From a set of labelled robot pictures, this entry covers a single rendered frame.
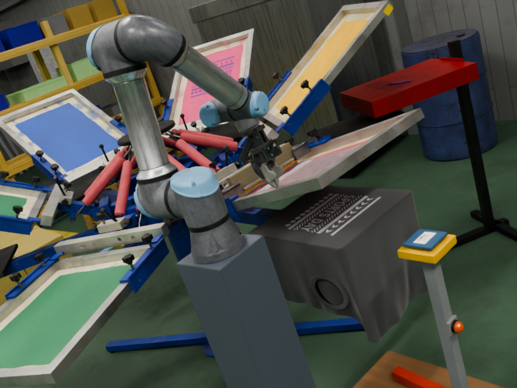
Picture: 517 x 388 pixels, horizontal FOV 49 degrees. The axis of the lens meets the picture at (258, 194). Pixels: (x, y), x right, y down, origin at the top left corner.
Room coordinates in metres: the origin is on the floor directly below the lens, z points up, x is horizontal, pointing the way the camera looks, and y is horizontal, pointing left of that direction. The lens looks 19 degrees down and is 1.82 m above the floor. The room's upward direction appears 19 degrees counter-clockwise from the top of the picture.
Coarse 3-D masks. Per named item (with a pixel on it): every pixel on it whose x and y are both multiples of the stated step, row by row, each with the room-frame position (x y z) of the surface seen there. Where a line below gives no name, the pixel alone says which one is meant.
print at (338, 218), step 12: (324, 204) 2.10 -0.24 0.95; (336, 204) 2.06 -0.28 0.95; (348, 204) 2.02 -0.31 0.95; (360, 204) 1.98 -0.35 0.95; (372, 204) 1.95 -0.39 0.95; (300, 216) 2.06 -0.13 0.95; (312, 216) 2.02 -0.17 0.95; (324, 216) 1.98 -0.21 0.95; (336, 216) 1.95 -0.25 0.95; (348, 216) 1.91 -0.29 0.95; (288, 228) 1.99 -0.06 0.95; (300, 228) 1.95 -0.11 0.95; (312, 228) 1.92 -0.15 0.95; (324, 228) 1.88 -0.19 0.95; (336, 228) 1.85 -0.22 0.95
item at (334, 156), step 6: (360, 144) 2.03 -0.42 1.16; (336, 150) 2.18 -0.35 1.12; (342, 150) 2.10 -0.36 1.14; (348, 150) 2.04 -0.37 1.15; (318, 156) 2.27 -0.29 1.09; (324, 156) 2.18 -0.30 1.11; (330, 156) 2.10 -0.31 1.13; (336, 156) 2.03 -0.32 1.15; (342, 156) 1.96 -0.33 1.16; (300, 162) 2.35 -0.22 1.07; (312, 162) 2.17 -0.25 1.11; (318, 162) 2.10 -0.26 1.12; (324, 162) 2.03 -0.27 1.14; (330, 162) 1.96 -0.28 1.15; (306, 168) 2.12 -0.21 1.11; (312, 168) 2.04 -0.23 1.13; (282, 174) 2.28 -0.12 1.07; (294, 174) 2.12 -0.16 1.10
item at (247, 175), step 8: (288, 144) 2.34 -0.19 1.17; (288, 152) 2.32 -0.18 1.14; (280, 160) 2.29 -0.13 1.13; (248, 168) 2.20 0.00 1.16; (232, 176) 2.15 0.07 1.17; (240, 176) 2.16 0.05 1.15; (248, 176) 2.18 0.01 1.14; (256, 176) 2.20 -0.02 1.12; (232, 184) 2.13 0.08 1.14; (248, 184) 2.17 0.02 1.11
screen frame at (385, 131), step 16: (416, 112) 1.92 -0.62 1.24; (368, 128) 2.10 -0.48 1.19; (384, 128) 2.04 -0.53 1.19; (400, 128) 1.85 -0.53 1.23; (336, 144) 2.25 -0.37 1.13; (368, 144) 1.75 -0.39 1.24; (384, 144) 1.79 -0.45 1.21; (352, 160) 1.69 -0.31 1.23; (320, 176) 1.60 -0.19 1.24; (336, 176) 1.63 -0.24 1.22; (256, 192) 1.89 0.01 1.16; (272, 192) 1.77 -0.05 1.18; (288, 192) 1.71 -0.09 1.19; (304, 192) 1.65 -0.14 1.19; (240, 208) 1.94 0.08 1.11
